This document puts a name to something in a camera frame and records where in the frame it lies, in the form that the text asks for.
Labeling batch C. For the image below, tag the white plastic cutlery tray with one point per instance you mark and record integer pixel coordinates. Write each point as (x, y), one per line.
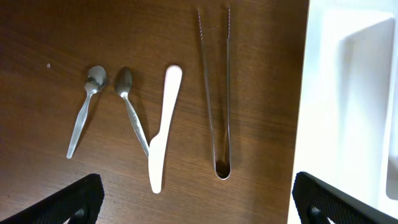
(347, 118)

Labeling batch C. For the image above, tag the white plastic knife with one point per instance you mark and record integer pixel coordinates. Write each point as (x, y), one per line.
(158, 144)

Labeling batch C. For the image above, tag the steel kitchen tongs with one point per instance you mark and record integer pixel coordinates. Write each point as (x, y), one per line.
(223, 167)

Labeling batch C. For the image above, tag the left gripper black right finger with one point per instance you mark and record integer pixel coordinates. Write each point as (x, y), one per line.
(319, 202)

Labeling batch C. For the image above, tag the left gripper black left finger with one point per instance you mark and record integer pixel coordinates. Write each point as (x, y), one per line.
(77, 203)

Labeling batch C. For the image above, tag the right small steel teaspoon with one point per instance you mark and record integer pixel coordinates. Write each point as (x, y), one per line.
(122, 87)

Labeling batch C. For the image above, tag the small steel teaspoon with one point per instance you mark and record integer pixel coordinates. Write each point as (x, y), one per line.
(94, 84)
(122, 87)

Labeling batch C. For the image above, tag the left small steel teaspoon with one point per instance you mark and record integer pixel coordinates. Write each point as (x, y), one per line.
(94, 84)

